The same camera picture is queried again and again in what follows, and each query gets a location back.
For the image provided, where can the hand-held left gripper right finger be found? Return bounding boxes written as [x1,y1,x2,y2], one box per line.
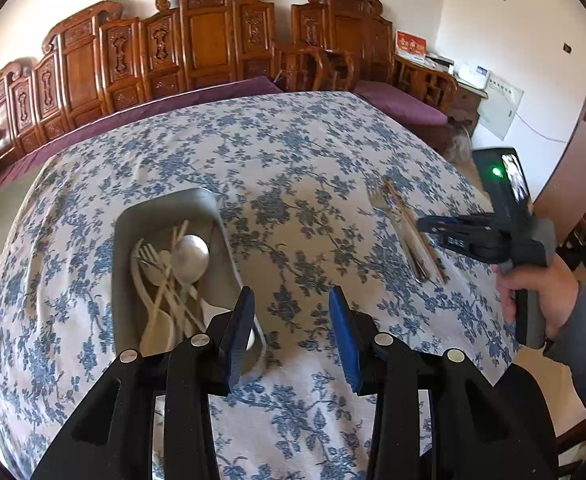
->
[328,285,556,480]

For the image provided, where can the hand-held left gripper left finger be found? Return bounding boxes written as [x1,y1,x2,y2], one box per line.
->
[32,286,256,480]

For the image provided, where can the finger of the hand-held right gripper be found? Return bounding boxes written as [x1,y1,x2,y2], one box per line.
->
[438,232,506,262]
[417,214,498,235]

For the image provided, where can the metal fork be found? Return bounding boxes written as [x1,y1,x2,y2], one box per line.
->
[367,186,433,284]

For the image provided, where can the metal spoon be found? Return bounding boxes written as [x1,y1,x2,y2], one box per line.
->
[170,234,211,321]

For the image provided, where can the white plastic fork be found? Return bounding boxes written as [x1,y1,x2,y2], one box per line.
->
[133,241,264,353]

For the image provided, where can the grey utensil tray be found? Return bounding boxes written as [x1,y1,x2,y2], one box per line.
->
[113,187,269,386]

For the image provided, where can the person's right hand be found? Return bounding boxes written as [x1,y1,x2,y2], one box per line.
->
[493,254,580,341]

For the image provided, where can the brown wooden board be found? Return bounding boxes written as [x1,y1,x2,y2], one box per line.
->
[533,119,586,248]

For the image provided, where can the grey fluffy bundle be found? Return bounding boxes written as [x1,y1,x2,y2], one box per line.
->
[442,124,475,162]

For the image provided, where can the short purple seat cushion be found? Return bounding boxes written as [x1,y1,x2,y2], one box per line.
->
[355,80,449,127]

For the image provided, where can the white telephone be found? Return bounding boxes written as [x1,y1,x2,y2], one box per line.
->
[453,61,492,92]

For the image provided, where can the wooden side table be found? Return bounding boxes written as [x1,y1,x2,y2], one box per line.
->
[393,54,479,132]

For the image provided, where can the blue floral tablecloth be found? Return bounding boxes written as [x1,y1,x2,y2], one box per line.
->
[0,91,521,480]

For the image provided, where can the red desk calendar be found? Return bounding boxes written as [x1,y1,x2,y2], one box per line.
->
[395,30,429,57]

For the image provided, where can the black chair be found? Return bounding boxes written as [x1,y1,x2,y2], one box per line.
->
[493,362,586,480]

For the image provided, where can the short carved wooden sofa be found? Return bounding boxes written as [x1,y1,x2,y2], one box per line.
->
[273,0,398,95]

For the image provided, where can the long purple seat cushion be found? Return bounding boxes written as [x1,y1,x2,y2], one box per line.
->
[0,76,286,221]

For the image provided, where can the long carved wooden sofa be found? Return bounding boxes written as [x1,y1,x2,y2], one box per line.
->
[0,0,280,162]

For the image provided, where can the white cable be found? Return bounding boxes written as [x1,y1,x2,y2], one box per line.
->
[516,112,576,145]

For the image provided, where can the white wall panel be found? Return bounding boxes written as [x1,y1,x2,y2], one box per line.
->
[476,72,525,142]

